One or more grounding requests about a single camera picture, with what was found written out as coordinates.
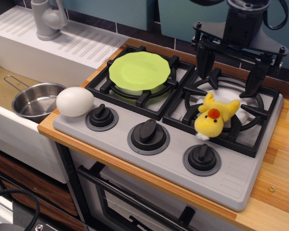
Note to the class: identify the yellow stuffed duck toy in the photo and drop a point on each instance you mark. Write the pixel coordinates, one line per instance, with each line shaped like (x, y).
(213, 115)

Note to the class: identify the grey toy faucet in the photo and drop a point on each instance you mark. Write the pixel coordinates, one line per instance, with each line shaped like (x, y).
(48, 22)

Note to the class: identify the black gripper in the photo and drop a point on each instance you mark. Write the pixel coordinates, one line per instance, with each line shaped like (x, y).
(240, 36)

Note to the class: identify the right black stove knob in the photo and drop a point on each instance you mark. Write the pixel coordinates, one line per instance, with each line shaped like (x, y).
(202, 160)

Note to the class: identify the left black stove knob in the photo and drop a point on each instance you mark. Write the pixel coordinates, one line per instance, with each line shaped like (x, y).
(101, 118)

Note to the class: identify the wooden drawer front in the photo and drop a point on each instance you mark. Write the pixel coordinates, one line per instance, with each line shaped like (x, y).
(55, 200)

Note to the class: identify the black stove knob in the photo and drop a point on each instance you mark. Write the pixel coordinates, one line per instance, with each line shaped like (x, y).
(202, 160)
(101, 118)
(148, 138)

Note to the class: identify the white toy sink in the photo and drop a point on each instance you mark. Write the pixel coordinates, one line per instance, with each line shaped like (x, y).
(68, 60)

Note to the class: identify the black left burner grate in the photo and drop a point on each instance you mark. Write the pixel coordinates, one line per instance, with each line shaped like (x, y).
(150, 103)

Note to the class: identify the black burner grate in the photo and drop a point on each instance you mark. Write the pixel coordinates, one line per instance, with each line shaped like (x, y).
(150, 103)
(244, 132)

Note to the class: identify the small steel pan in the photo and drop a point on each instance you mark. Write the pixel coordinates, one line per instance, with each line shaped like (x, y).
(36, 102)

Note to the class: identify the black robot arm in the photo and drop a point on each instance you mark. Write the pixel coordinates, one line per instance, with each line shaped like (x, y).
(274, 67)

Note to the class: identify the middle black stove knob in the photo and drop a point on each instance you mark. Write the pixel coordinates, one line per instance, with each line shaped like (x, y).
(148, 138)

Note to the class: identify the green plastic plate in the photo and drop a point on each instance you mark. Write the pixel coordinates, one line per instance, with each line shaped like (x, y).
(138, 71)

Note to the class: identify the grey toy stove top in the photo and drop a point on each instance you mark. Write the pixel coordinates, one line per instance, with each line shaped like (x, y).
(231, 186)

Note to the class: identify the black right burner grate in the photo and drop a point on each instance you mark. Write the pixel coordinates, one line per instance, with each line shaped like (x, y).
(244, 132)

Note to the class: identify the white egg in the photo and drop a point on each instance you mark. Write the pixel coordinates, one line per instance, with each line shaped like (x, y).
(74, 101)

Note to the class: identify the black oven door handle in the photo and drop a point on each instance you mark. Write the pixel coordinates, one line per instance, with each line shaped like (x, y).
(93, 175)

